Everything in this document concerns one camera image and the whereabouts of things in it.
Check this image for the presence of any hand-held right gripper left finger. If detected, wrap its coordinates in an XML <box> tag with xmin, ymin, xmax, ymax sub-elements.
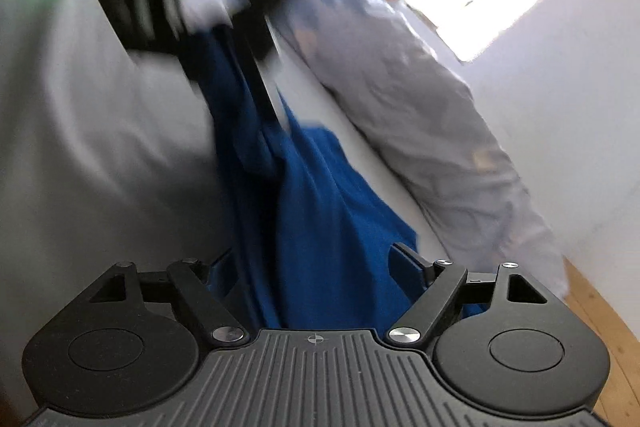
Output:
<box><xmin>75</xmin><ymin>258</ymin><xmax>252</xmax><ymax>349</ymax></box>

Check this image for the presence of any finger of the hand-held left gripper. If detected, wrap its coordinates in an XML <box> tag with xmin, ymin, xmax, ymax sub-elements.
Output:
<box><xmin>219</xmin><ymin>0</ymin><xmax>310</xmax><ymax>128</ymax></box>

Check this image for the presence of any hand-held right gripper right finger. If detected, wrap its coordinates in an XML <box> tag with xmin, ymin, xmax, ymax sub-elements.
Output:
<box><xmin>385</xmin><ymin>243</ymin><xmax>557</xmax><ymax>349</ymax></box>

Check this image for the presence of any blue polo shirt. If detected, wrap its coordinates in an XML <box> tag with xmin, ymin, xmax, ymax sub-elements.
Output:
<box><xmin>185</xmin><ymin>27</ymin><xmax>491</xmax><ymax>333</ymax></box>

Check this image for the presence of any light blue printed duvet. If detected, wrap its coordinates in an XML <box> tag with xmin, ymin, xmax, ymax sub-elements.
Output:
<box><xmin>245</xmin><ymin>0</ymin><xmax>571</xmax><ymax>298</ymax></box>

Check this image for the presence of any bed with white sheet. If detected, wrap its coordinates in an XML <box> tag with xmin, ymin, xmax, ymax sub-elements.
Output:
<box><xmin>0</xmin><ymin>0</ymin><xmax>451</xmax><ymax>413</ymax></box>

